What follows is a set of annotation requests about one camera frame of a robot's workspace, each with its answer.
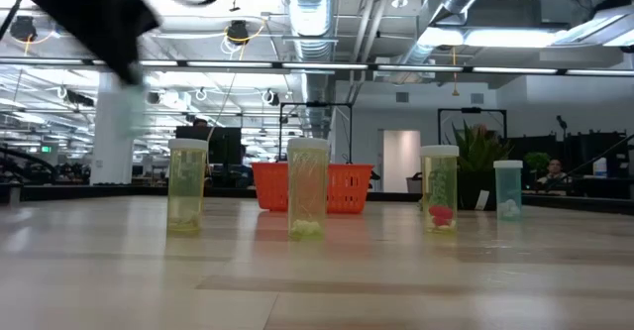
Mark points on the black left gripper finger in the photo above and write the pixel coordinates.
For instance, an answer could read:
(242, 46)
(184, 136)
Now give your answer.
(126, 65)

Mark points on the blue-green pill bottle white cap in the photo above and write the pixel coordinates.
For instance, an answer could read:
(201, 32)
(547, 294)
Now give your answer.
(508, 191)

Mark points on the orange plastic basket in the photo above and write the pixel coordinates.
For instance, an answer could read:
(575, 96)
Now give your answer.
(347, 186)

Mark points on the person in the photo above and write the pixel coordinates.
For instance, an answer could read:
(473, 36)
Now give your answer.
(200, 122)
(554, 171)

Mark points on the green exit sign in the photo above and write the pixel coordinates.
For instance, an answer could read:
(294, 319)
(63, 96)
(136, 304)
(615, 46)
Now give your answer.
(46, 148)

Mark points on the black computer monitor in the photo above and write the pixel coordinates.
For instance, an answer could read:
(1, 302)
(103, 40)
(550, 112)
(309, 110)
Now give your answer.
(223, 144)

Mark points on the long ceiling light strip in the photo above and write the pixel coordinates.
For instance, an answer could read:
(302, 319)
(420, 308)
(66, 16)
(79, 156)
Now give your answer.
(322, 66)

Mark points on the grey waste bin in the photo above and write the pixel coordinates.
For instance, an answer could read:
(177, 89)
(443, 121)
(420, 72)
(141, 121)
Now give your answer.
(414, 184)

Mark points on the potted succulent plant black pot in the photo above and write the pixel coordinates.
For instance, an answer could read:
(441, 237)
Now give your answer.
(478, 146)

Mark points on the small green potted plant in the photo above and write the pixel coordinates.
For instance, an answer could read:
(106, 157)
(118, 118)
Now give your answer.
(537, 161)

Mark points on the black rectangular stand frame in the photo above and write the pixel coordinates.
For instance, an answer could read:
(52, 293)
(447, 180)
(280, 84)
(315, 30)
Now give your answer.
(470, 110)
(317, 104)

